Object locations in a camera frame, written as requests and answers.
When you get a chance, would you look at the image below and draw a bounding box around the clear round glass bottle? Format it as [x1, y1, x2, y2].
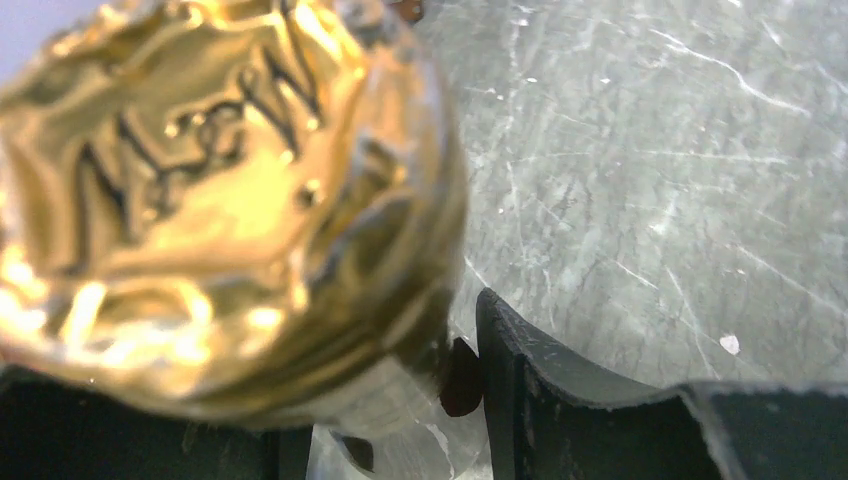
[306, 329, 488, 479]

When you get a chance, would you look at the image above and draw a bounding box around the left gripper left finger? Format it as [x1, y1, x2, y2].
[1, 367, 312, 480]

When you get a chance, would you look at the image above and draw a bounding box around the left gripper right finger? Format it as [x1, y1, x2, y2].
[476, 289, 847, 480]

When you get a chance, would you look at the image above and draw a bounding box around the brown bottle gold foil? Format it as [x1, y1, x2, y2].
[1, 1, 468, 438]

